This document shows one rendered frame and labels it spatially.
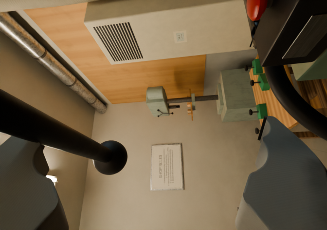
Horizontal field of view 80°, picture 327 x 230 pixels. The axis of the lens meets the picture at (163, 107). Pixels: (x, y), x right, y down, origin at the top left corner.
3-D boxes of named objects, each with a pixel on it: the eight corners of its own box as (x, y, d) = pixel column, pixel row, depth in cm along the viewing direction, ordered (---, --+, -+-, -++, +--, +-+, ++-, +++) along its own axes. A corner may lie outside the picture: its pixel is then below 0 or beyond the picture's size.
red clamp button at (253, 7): (254, 1, 18) (242, 3, 18) (264, -31, 15) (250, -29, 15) (260, 27, 17) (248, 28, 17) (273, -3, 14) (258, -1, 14)
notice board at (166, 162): (181, 143, 293) (151, 144, 299) (181, 143, 291) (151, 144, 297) (183, 189, 267) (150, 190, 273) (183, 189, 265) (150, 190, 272)
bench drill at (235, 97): (271, 86, 260) (154, 95, 282) (291, 57, 204) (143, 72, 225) (280, 120, 242) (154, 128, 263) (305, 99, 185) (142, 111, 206)
